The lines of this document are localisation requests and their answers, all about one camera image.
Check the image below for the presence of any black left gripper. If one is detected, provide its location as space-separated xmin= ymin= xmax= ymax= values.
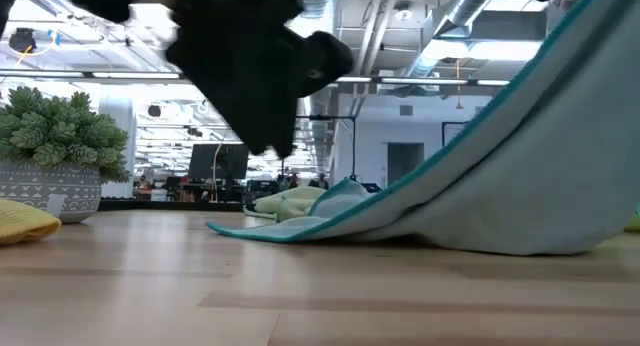
xmin=164 ymin=0 xmax=329 ymax=160

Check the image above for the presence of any light blue microfiber towel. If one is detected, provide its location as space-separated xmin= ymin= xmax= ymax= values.
xmin=206 ymin=0 xmax=640 ymax=257

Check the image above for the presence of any pale green microfiber towel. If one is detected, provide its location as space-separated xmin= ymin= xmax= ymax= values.
xmin=243 ymin=185 xmax=329 ymax=223

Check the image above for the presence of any yellow microfiber towel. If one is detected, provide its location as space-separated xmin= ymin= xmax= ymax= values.
xmin=0 ymin=198 xmax=63 ymax=246

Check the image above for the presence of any black computer monitor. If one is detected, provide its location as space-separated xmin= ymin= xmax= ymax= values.
xmin=188 ymin=143 xmax=250 ymax=181

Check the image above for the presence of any yellow hanging pendant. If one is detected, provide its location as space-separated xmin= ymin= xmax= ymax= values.
xmin=453 ymin=58 xmax=464 ymax=111

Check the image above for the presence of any artificial succulent in patterned pot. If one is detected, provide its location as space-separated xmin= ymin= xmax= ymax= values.
xmin=0 ymin=85 xmax=133 ymax=225

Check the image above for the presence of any smooth silver ventilation duct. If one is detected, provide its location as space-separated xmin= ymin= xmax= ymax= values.
xmin=399 ymin=0 xmax=504 ymax=80

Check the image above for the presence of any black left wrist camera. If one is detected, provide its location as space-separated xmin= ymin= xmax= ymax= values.
xmin=298 ymin=30 xmax=355 ymax=99

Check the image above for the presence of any corrugated silver ventilation duct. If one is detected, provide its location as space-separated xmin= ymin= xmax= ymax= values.
xmin=301 ymin=0 xmax=342 ymax=36

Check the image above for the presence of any black aluminium table frame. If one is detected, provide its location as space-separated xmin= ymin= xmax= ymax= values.
xmin=97 ymin=199 xmax=246 ymax=213

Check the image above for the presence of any black overhead camera unit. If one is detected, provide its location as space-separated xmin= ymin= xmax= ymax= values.
xmin=8 ymin=27 xmax=38 ymax=54

